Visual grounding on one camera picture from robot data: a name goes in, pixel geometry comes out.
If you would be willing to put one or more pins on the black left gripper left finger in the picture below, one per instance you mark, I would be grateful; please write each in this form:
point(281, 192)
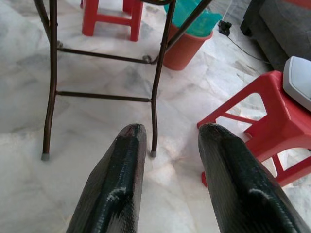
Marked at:
point(116, 184)

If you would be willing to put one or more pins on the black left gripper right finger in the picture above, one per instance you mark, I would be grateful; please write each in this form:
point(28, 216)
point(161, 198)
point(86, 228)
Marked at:
point(238, 189)

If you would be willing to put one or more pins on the red plastic stool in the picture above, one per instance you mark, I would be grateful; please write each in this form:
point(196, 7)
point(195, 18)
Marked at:
point(109, 19)
point(274, 109)

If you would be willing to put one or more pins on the grey white plastic device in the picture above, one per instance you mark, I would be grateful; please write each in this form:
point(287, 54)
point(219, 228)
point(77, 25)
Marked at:
point(298, 80)

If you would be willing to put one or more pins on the red-rimmed folding table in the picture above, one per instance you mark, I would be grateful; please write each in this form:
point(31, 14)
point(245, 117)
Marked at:
point(53, 72)

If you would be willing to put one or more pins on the orange plastic bucket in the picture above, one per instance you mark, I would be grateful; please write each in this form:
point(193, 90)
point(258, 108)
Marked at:
point(184, 53)

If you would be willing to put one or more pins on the black power adapter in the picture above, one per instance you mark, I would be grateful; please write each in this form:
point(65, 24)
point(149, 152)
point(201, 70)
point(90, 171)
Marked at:
point(224, 27)

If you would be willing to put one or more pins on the grey fabric sofa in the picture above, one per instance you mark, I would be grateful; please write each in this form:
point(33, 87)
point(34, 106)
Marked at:
point(286, 29)

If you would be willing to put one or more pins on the teal plastic bag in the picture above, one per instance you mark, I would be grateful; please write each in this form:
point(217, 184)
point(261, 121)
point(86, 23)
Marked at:
point(201, 24)

